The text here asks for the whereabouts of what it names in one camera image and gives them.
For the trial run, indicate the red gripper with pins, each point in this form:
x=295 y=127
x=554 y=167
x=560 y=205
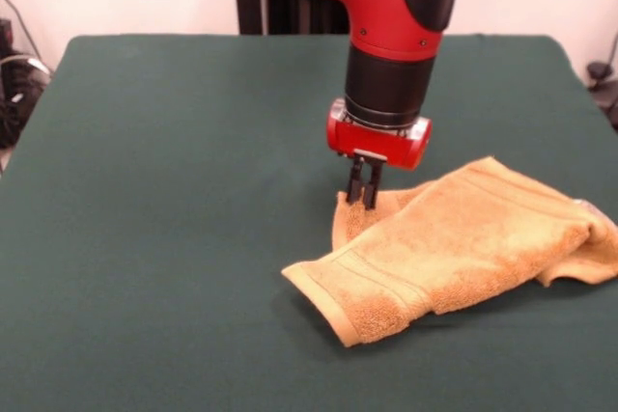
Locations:
x=372 y=144

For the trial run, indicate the orange terry towel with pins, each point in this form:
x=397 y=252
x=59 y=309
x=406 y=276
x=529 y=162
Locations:
x=458 y=248

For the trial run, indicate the dark green table cloth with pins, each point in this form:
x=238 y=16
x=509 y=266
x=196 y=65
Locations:
x=145 y=190

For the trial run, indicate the small black adapter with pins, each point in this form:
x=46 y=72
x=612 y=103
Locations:
x=598 y=72

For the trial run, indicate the black device with red light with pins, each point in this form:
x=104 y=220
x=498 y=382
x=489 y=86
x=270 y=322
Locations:
x=5 y=35

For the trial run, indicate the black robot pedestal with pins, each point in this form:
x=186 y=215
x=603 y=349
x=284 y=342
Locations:
x=251 y=11

